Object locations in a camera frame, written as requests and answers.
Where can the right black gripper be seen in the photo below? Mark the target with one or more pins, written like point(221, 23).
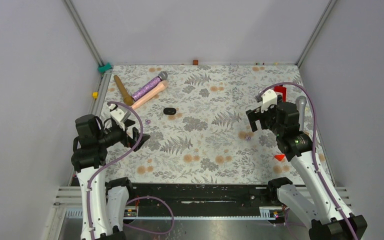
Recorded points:
point(254, 116)

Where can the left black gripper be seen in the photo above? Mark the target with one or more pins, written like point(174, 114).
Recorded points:
point(127, 140)

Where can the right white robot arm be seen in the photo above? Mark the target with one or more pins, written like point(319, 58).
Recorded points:
point(326, 215)

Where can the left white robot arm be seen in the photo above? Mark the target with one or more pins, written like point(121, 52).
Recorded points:
point(101, 200)

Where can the brown toy microphone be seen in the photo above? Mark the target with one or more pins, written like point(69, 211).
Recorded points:
point(126, 97)

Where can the red square box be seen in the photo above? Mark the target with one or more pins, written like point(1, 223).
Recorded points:
point(281, 90)

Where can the purple glitter toy microphone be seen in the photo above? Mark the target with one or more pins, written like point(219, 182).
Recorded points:
point(162, 76)

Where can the red triangle block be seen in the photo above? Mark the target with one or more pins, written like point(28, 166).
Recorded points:
point(279, 157)

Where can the silver toy microphone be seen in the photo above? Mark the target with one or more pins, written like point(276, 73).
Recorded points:
point(301, 103)

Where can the pink toy microphone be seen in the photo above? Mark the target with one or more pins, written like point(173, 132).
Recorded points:
point(149, 95)

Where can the yellow small block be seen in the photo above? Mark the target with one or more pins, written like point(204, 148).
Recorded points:
point(95, 95)

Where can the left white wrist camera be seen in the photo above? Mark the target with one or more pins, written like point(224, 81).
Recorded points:
point(119, 115)

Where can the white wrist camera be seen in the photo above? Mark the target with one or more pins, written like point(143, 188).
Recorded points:
point(119, 115)
point(267, 99)

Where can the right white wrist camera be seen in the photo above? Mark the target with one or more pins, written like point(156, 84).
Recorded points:
point(267, 99)

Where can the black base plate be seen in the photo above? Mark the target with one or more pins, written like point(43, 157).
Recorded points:
point(199, 200)

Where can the teal corner bracket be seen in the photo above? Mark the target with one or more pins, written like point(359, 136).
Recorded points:
point(104, 68)

